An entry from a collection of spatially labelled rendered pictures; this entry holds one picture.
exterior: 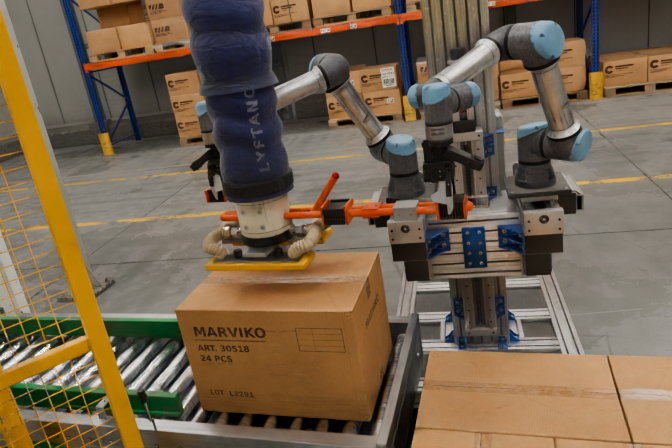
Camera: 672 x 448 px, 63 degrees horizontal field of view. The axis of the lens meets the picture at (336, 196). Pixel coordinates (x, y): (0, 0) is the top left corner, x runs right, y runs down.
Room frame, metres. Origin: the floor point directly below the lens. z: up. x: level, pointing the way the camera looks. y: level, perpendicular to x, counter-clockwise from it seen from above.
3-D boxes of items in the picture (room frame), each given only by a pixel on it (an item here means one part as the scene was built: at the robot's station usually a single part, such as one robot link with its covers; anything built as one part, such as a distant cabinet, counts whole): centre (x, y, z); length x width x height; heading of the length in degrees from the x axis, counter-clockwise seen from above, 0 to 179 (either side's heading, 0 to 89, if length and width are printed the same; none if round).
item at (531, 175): (2.00, -0.77, 1.09); 0.15 x 0.15 x 0.10
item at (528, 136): (1.99, -0.77, 1.20); 0.13 x 0.12 x 0.14; 36
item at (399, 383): (1.59, -0.12, 0.58); 0.70 x 0.03 x 0.06; 162
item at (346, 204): (1.61, 0.00, 1.19); 0.10 x 0.08 x 0.06; 161
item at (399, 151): (2.13, -0.28, 1.20); 0.13 x 0.12 x 0.14; 18
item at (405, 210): (1.54, -0.20, 1.18); 0.07 x 0.07 x 0.04; 71
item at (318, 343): (1.71, 0.23, 0.75); 0.60 x 0.40 x 0.40; 72
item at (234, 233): (1.70, 0.24, 1.13); 0.34 x 0.25 x 0.06; 71
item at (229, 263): (1.61, 0.27, 1.09); 0.34 x 0.10 x 0.05; 71
